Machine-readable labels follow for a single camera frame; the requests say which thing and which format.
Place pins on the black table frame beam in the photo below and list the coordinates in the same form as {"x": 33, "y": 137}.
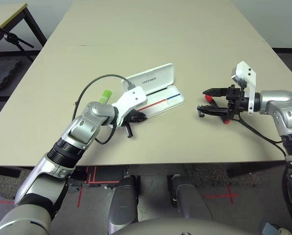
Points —
{"x": 253, "y": 169}
{"x": 4, "y": 171}

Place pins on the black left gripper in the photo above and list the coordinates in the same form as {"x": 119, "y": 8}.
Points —
{"x": 129, "y": 117}

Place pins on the black foam floor mat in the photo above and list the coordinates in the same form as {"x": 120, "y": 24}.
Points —
{"x": 1, "y": 73}

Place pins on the black marker with red cap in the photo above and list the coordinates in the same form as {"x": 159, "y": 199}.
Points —
{"x": 209, "y": 98}

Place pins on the grey robot right leg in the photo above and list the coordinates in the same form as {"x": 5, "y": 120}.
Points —
{"x": 192, "y": 200}

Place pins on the grey robot left leg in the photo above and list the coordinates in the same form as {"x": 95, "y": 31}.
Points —
{"x": 123, "y": 208}

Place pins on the red floor tape lines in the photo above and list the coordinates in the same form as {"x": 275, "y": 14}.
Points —
{"x": 90, "y": 181}

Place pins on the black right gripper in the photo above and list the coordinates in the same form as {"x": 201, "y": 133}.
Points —
{"x": 236, "y": 102}

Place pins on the black tripod stand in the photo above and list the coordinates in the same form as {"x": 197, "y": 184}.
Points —
{"x": 11, "y": 38}

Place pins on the short red floor tape strip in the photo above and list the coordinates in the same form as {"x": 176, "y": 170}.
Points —
{"x": 4, "y": 202}

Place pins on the side table with black frame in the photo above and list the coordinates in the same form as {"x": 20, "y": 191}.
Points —
{"x": 32, "y": 19}

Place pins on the white plastic pencil case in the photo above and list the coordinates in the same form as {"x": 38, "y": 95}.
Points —
{"x": 160, "y": 78}

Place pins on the green highlighter pen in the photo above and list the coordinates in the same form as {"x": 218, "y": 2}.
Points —
{"x": 106, "y": 96}

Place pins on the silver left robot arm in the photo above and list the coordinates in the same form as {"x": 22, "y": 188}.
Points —
{"x": 82, "y": 127}

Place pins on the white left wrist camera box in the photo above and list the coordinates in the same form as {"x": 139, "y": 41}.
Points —
{"x": 133, "y": 98}

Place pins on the small grey blue box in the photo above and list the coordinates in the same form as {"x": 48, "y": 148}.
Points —
{"x": 270, "y": 228}

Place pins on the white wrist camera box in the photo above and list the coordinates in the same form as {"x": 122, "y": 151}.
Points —
{"x": 133, "y": 98}
{"x": 248, "y": 80}

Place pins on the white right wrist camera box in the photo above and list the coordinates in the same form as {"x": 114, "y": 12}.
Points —
{"x": 248, "y": 80}

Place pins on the grey robot leg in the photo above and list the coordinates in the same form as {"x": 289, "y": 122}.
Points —
{"x": 192, "y": 200}
{"x": 123, "y": 208}

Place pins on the beige robot torso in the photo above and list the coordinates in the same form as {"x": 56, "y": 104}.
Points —
{"x": 185, "y": 228}

